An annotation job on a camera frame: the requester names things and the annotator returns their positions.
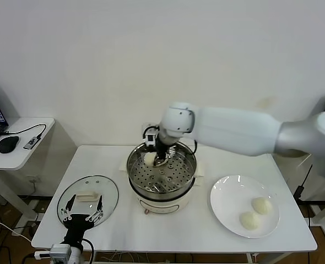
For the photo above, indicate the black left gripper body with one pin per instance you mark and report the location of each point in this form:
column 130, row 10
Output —
column 77, row 224

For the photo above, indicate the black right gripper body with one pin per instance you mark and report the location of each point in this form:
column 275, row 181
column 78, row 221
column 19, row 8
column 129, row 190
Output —
column 162, row 149

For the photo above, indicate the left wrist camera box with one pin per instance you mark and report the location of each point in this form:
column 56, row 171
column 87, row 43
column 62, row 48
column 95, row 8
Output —
column 60, row 251

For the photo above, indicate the grey usb hub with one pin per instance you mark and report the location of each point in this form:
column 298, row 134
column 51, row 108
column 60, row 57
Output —
column 31, row 143

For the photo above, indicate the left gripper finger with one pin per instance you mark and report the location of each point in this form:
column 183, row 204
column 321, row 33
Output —
column 68, row 209
column 98, row 211

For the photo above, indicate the cream electric cooking pot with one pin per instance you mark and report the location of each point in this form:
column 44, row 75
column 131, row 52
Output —
column 162, row 206

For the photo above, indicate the white side table with label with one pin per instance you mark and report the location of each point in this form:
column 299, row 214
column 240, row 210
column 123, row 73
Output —
column 323, row 222

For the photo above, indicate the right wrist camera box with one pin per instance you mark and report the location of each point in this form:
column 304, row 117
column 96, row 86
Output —
column 150, row 137

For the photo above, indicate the white steamed baozi bun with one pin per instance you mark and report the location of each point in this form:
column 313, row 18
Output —
column 250, row 220
column 149, row 159
column 261, row 205

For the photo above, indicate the black computer mouse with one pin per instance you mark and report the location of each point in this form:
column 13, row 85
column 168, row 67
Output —
column 8, row 145

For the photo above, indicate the stainless steel steamer basket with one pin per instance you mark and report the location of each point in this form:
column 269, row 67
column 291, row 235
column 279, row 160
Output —
column 176, row 181

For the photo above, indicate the white round plate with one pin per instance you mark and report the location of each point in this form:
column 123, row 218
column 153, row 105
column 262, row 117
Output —
column 228, row 198

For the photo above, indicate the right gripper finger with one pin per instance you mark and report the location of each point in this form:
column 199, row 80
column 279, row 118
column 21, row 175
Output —
column 165, row 159
column 157, row 162

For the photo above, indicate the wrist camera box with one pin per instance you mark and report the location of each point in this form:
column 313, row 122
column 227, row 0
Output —
column 150, row 137
column 60, row 251

